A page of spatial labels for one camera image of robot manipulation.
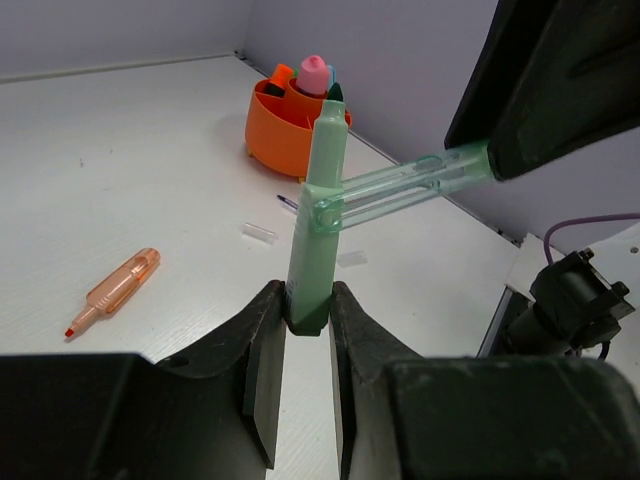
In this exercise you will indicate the blue tip clear highlighter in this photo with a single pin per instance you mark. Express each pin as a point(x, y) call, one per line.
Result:
point(332, 76)

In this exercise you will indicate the clear plastic cap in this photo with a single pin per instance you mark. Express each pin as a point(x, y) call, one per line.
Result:
point(259, 233)

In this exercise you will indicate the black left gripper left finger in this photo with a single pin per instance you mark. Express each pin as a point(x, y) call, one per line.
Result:
point(208, 411)

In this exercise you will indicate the mint green translucent cap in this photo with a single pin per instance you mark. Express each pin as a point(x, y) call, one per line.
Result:
point(373, 195)

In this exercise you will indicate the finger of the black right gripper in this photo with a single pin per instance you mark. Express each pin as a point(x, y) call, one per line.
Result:
point(552, 77)

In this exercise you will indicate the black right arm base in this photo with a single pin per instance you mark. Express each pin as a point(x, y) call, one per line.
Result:
point(573, 308)

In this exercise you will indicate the orange round organizer container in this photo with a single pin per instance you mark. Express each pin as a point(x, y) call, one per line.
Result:
point(298, 135)

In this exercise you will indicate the peach translucent marker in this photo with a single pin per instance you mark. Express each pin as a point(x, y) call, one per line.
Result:
point(106, 298)

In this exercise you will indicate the mint green highlighter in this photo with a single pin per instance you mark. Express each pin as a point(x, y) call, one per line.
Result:
point(314, 246)

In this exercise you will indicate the small clear plastic piece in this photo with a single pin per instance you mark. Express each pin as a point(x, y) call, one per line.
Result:
point(351, 259)

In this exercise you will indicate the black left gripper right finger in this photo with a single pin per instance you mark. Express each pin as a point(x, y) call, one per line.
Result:
point(400, 415)

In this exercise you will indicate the orange cap black highlighter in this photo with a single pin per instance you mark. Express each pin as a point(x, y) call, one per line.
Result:
point(278, 81)

